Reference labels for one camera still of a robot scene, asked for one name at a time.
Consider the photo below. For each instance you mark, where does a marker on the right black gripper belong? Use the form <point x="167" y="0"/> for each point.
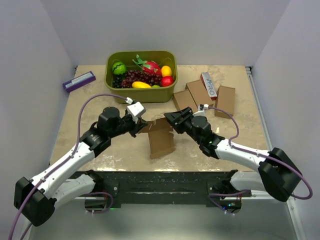
<point x="174" y="119"/>

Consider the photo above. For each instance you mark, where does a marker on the red toy grapes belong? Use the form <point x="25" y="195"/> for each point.
<point x="138" y="76"/>

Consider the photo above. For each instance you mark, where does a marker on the yellow toy mango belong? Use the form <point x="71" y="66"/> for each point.
<point x="140" y="85"/>

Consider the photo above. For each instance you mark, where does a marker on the red toy apple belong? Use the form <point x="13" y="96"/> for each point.
<point x="167" y="81"/>

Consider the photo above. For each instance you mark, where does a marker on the red white toothpaste box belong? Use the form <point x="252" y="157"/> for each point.
<point x="209" y="85"/>

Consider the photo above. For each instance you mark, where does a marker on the green toy watermelon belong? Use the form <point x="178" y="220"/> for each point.
<point x="119" y="68"/>

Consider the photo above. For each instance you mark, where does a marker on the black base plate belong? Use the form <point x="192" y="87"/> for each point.
<point x="159" y="187"/>

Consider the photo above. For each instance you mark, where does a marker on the right folded brown box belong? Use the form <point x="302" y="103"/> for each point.
<point x="226" y="99"/>

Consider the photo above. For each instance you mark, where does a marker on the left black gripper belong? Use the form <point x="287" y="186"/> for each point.
<point x="136" y="128"/>

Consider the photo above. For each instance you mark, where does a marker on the yellow orange toy lemon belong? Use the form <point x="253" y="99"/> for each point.
<point x="166" y="71"/>

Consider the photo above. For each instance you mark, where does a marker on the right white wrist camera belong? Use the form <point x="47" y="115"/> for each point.
<point x="201" y="110"/>

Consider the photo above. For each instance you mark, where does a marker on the olive green plastic basket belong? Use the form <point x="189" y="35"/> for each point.
<point x="144" y="95"/>

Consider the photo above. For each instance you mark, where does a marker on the brown paper box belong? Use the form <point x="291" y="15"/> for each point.
<point x="161" y="137"/>

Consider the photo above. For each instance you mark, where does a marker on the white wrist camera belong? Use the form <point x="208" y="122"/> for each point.
<point x="136" y="110"/>
<point x="201" y="110"/>

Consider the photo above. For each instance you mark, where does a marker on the purple flat box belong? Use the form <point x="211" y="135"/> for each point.
<point x="79" y="82"/>

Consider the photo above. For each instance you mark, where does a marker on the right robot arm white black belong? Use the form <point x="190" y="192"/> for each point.
<point x="271" y="171"/>

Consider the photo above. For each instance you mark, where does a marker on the middle folded brown box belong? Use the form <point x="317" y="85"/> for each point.
<point x="199" y="93"/>

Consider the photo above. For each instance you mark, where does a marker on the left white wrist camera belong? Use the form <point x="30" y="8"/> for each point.
<point x="136" y="110"/>

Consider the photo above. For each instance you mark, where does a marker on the front folded brown box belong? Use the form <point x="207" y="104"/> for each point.
<point x="184" y="99"/>

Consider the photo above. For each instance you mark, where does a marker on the pink toy dragon fruit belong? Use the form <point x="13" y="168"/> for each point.
<point x="148" y="67"/>

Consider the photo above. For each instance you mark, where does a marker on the aluminium frame rail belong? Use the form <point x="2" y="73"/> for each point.
<point x="296" y="220"/>

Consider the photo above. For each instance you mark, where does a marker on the dark blue toy grapes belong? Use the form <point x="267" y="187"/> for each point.
<point x="117" y="81"/>

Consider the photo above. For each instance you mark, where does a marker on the folded brown box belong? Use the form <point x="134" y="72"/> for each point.
<point x="184" y="99"/>
<point x="226" y="99"/>
<point x="199" y="93"/>

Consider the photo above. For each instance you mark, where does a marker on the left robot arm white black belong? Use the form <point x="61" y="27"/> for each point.
<point x="38" y="197"/>

